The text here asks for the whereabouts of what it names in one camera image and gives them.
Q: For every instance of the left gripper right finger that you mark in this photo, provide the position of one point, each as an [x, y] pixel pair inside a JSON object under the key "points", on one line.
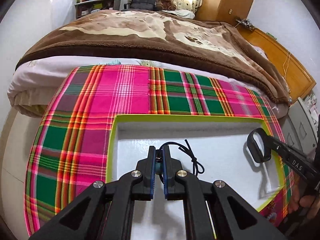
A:
{"points": [[212, 210]]}

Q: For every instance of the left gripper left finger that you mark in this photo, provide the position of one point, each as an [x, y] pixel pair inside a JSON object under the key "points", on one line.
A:
{"points": [[104, 210]]}

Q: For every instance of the black smart band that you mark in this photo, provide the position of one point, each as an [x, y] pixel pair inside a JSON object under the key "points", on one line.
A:
{"points": [[257, 144]]}

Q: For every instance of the person right hand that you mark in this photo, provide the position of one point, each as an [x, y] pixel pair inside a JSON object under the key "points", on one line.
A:
{"points": [[310, 202]]}

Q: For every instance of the white nightstand drawers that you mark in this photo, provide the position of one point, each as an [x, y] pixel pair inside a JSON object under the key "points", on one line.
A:
{"points": [[299, 129]]}

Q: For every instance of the yellow-green shallow box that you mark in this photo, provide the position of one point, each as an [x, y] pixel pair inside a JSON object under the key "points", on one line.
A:
{"points": [[211, 147]]}

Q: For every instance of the pink plaid cloth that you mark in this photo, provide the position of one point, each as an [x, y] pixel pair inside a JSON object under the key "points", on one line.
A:
{"points": [[70, 150]]}

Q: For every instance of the wooden headboard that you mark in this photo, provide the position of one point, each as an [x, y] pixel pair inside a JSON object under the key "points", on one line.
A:
{"points": [[298, 79]]}

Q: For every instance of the white bed sheet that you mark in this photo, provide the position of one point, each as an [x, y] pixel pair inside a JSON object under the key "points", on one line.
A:
{"points": [[35, 82]]}

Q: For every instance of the brown fleece blanket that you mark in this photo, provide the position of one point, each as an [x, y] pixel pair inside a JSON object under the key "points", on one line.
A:
{"points": [[214, 47]]}

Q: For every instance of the wooden wardrobe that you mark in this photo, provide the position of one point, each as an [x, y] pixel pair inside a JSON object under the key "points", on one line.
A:
{"points": [[229, 11]]}

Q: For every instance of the teddy bear santa hat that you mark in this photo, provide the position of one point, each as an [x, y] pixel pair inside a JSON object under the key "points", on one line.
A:
{"points": [[165, 5]]}

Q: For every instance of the dark grey chair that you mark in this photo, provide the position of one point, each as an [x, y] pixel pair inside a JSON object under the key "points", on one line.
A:
{"points": [[140, 5]]}

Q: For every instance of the cluttered desk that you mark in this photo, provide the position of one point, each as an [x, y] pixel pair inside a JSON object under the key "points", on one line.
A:
{"points": [[86, 7]]}

